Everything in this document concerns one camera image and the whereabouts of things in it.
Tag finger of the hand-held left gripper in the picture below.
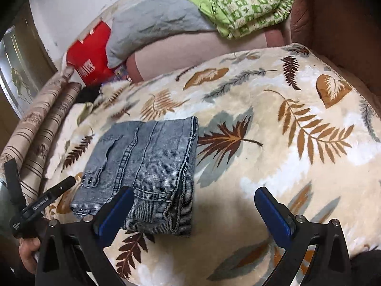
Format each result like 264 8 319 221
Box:
45 176 77 199
4 158 27 213

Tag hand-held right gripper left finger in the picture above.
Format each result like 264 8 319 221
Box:
35 186 135 286

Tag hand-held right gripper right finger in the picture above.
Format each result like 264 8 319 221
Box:
254 186 352 286

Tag blue-grey denim pants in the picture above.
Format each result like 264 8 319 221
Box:
70 116 199 238

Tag person's left hand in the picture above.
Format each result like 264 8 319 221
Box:
18 238 42 275

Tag leaf print fleece blanket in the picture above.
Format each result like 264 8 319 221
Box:
42 43 381 286

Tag cream fleece cloth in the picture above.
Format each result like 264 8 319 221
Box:
45 101 103 179

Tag striped beige folded quilt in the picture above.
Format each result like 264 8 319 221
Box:
0 66 83 206

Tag black cloth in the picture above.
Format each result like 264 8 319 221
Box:
76 86 103 105

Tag patterned glass door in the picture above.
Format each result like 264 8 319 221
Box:
0 25 46 117

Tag colourful printed packet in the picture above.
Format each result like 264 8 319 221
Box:
114 65 132 82

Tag red bag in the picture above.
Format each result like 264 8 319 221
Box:
66 22 117 87

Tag pink sofa cushion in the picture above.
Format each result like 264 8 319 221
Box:
126 21 294 84

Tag grey pillow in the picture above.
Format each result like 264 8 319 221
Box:
105 0 218 69

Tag green patterned folded quilt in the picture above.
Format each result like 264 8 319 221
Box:
181 0 298 39

